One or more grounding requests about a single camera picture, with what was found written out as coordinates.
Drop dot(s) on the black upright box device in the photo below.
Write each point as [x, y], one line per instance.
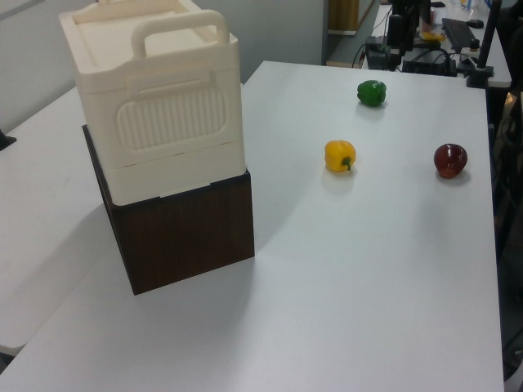
[395, 29]

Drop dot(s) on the green bell pepper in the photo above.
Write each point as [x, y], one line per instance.
[372, 93]

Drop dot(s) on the black keyboard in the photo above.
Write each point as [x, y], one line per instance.
[457, 32]

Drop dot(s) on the dark brown wooden drawer box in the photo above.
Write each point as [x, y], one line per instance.
[184, 237]

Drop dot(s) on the small yellow object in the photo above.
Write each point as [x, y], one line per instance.
[431, 36]

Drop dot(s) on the yellow wooden panel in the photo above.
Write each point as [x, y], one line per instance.
[347, 16]

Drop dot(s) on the black camera pole with clamp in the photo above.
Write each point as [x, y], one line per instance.
[487, 41]

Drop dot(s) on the cream plastic cabinet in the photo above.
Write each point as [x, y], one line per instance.
[163, 122]

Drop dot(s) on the black low equipment box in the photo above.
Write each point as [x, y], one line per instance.
[429, 64]

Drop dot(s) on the yellow bell pepper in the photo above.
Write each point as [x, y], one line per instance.
[337, 155]

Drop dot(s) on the black computer mouse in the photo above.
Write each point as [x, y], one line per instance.
[476, 23]

